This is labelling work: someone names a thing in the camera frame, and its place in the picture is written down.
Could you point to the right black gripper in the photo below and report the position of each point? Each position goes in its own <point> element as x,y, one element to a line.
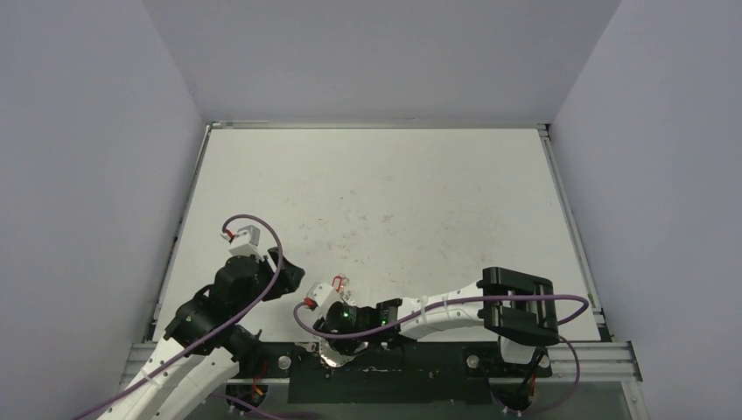
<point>333,353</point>

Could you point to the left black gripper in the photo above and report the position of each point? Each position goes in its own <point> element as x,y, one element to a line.
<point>286,281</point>

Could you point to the red tagged key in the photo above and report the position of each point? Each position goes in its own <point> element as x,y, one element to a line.
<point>339,282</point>

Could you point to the metal key holder ring plate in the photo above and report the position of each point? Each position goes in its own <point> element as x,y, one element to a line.
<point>336,315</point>

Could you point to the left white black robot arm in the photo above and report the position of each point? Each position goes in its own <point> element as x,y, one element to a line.
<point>203,346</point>

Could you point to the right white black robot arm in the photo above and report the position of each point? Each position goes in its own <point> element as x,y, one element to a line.
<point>514,305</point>

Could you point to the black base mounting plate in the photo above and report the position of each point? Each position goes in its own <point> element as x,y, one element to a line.
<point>423,372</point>

